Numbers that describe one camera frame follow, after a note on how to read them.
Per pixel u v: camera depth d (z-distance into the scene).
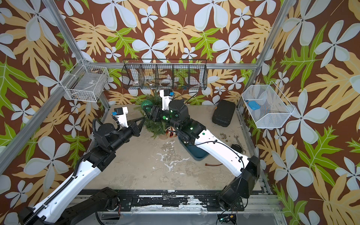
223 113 1.09
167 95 0.57
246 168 0.41
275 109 0.77
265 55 0.86
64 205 0.42
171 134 0.73
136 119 0.63
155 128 0.82
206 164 0.88
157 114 0.55
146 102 0.62
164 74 0.97
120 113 0.58
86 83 0.86
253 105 0.86
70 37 0.80
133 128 0.58
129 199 0.76
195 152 0.90
